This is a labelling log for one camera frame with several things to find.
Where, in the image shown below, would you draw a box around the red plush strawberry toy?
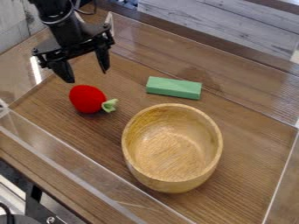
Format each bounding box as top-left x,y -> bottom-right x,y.
70,85 -> 118,114

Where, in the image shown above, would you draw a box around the wooden bowl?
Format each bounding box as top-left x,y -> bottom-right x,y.
122,103 -> 223,193

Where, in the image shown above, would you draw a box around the black cable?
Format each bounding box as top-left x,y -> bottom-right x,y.
0,202 -> 17,224

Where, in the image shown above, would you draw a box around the clear acrylic tray walls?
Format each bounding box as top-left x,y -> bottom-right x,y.
0,17 -> 299,224

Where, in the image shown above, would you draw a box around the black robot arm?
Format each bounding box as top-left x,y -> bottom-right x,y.
30,0 -> 115,83

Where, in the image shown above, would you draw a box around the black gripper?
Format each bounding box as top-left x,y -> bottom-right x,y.
33,11 -> 115,83

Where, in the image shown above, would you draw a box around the green rectangular block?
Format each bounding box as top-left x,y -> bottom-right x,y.
146,76 -> 202,100

